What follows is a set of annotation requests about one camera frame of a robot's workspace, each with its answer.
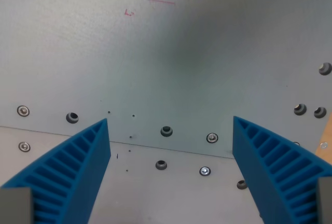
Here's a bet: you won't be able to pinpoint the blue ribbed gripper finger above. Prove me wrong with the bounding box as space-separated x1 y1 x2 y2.
232 116 332 224
0 118 112 224

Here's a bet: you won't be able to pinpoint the light wooden board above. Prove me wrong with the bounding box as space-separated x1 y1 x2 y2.
314 112 332 166

